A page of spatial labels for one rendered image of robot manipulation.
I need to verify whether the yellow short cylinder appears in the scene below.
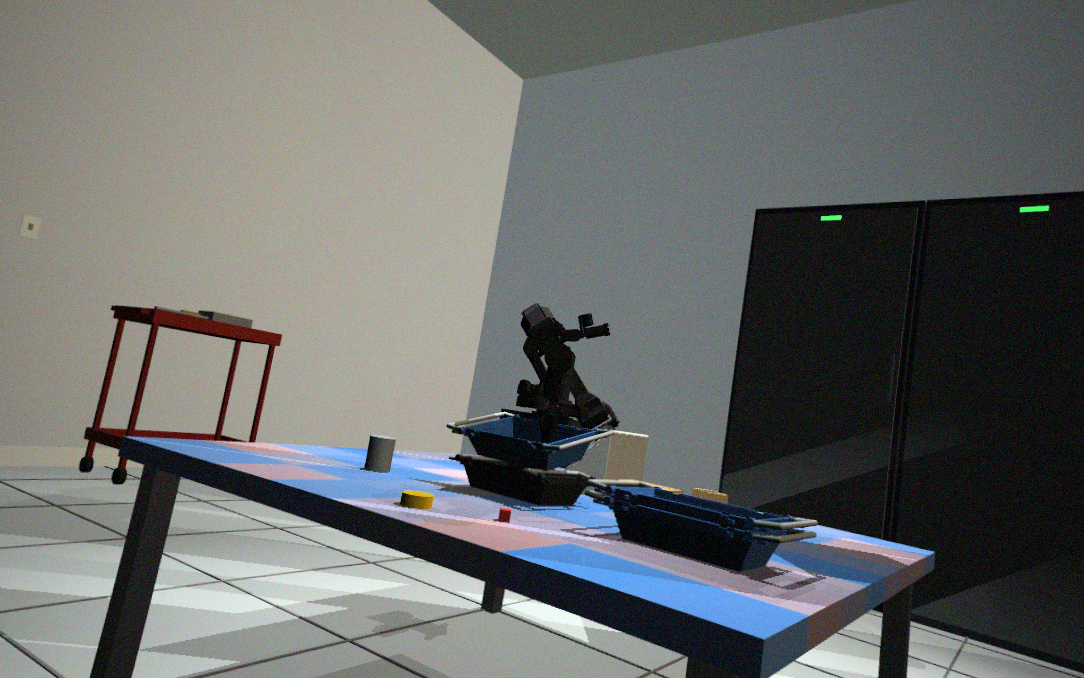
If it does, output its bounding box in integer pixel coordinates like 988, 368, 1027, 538
400, 491, 433, 509

